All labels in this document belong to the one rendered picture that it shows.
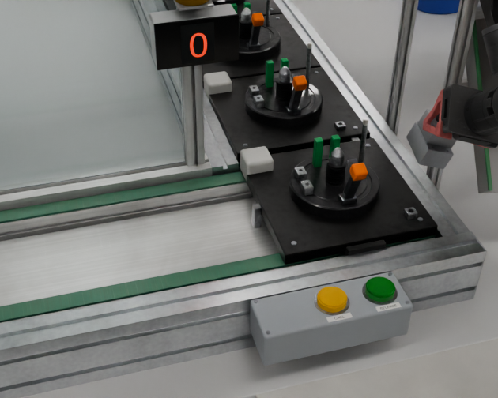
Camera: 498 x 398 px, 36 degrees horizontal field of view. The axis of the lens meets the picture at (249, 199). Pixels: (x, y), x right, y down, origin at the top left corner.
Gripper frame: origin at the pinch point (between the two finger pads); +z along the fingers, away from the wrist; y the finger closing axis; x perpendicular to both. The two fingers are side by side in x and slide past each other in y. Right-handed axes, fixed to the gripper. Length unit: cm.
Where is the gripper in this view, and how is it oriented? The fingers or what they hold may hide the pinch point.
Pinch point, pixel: (440, 127)
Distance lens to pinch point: 114.5
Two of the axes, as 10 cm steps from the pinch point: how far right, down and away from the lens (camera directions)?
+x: -1.2, 9.8, -1.5
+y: -9.2, -1.6, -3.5
